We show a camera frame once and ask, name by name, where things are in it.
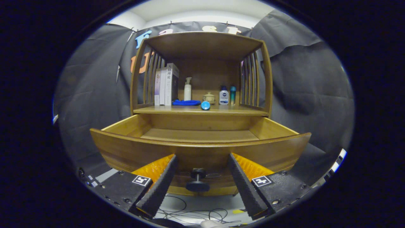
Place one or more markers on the wooden countertop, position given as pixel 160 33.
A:
pixel 234 109

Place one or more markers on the black power strip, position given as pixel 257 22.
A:
pixel 91 182

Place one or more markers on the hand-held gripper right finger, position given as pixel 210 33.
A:
pixel 245 186

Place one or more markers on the wooden drawer with black knob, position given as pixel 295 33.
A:
pixel 202 152

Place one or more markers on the lavender book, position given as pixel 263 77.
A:
pixel 157 91

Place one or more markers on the white lotion bottle blue cap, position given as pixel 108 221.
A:
pixel 223 97

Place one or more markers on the white rounded object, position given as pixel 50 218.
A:
pixel 212 224

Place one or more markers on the yellow floor tape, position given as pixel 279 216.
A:
pixel 238 211

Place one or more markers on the white book with dark cover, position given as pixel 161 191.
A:
pixel 171 85

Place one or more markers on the blue and white cosmetic tube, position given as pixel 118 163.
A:
pixel 205 105

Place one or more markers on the white pump bottle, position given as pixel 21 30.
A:
pixel 187 93

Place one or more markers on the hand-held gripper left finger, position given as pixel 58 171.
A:
pixel 161 186

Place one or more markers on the wooden cabinet with slatted hutch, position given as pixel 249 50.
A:
pixel 202 44

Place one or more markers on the blue folded cloth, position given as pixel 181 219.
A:
pixel 186 102

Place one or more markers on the beige lidded tea cup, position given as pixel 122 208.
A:
pixel 209 98

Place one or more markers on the teal slim bottle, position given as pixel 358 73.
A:
pixel 233 96

